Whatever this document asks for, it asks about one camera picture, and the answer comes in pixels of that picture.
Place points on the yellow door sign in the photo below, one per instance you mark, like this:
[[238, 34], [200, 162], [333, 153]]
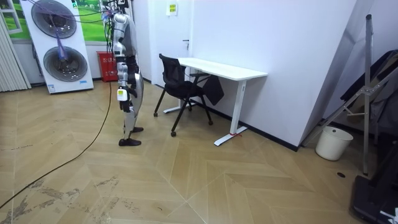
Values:
[[172, 8]]

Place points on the green landscape wall poster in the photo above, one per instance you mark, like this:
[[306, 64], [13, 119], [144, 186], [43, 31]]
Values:
[[93, 28]]

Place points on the black armchair with tablet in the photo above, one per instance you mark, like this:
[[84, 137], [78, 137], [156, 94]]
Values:
[[174, 77]]

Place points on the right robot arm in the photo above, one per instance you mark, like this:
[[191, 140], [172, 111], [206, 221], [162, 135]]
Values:
[[120, 46]]

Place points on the white door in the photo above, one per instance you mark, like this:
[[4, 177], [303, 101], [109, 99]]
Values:
[[168, 37]]

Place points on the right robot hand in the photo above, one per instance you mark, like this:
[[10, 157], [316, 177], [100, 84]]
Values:
[[122, 95]]

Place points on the silver metal stand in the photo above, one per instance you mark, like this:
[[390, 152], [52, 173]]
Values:
[[367, 62]]

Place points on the white plastic bucket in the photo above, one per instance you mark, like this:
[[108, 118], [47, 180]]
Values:
[[332, 144]]

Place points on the red tape strip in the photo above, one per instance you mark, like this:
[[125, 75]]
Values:
[[234, 134]]

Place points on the robot legs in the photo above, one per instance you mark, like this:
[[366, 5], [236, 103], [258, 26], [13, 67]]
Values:
[[137, 90]]

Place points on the white washing machine tower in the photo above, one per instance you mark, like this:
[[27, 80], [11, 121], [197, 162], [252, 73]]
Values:
[[62, 43]]

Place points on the small black floor disc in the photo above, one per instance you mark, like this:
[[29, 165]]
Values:
[[341, 175]]

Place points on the white standing desk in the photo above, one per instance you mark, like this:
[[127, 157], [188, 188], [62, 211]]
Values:
[[224, 71]]

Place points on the robot body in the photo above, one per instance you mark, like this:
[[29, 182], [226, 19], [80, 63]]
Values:
[[132, 34]]

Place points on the red box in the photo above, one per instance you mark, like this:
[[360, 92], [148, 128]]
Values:
[[107, 67]]

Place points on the white pleated curtain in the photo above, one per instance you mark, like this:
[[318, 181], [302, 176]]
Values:
[[12, 68]]

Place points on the black stand base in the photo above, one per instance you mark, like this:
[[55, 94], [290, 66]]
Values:
[[373, 199]]

